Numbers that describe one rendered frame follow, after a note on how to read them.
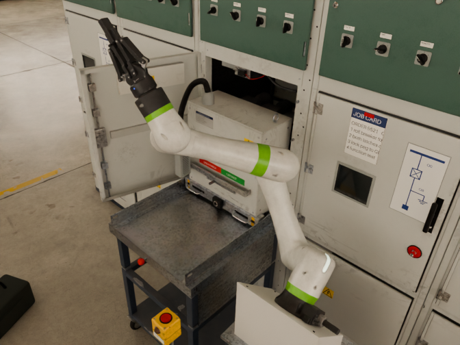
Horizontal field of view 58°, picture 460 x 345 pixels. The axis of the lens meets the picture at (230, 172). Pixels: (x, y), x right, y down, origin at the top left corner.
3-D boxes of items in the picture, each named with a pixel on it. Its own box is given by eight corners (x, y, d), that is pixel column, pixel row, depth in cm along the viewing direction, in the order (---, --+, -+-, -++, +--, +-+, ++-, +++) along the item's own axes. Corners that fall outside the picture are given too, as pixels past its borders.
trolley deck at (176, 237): (191, 299, 178) (191, 289, 175) (109, 231, 213) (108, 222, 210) (285, 226, 220) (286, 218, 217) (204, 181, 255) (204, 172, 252)
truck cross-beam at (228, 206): (257, 229, 206) (258, 220, 203) (185, 185, 237) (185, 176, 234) (263, 224, 210) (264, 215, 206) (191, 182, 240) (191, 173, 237)
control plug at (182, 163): (181, 178, 218) (179, 149, 209) (174, 174, 221) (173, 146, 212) (192, 172, 223) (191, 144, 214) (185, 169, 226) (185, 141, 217)
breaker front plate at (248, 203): (254, 219, 206) (260, 134, 180) (188, 181, 233) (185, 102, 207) (255, 218, 207) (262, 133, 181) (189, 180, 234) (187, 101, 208)
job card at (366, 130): (376, 165, 166) (387, 118, 154) (342, 152, 174) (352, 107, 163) (376, 165, 166) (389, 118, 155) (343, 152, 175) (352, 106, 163)
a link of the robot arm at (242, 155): (261, 142, 140) (254, 174, 140) (250, 143, 151) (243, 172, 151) (156, 114, 130) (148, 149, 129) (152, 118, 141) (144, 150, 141)
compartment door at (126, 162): (98, 196, 230) (76, 66, 190) (198, 167, 259) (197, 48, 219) (103, 202, 225) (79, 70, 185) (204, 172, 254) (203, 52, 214)
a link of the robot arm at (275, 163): (286, 183, 157) (294, 152, 157) (300, 187, 145) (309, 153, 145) (241, 173, 152) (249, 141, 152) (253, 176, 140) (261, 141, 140)
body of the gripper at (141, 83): (146, 95, 127) (130, 68, 125) (163, 83, 122) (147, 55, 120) (130, 103, 121) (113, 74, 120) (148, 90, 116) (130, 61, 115)
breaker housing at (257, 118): (256, 219, 206) (263, 132, 180) (189, 180, 234) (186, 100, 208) (312, 179, 238) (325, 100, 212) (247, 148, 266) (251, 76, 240)
